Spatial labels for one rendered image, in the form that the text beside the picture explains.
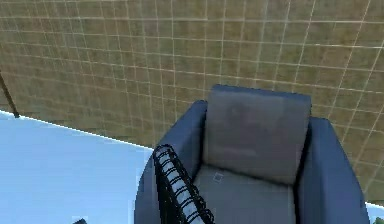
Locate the blue grey armchair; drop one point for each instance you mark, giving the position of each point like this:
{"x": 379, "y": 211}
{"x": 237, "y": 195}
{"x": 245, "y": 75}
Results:
{"x": 256, "y": 133}

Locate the small black object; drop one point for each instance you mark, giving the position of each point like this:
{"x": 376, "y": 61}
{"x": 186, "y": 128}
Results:
{"x": 81, "y": 221}

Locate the thin dark pole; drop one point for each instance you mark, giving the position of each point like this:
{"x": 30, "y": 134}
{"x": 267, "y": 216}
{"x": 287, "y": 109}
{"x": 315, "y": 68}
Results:
{"x": 8, "y": 96}

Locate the green house plant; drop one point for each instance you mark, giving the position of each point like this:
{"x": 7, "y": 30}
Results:
{"x": 379, "y": 221}

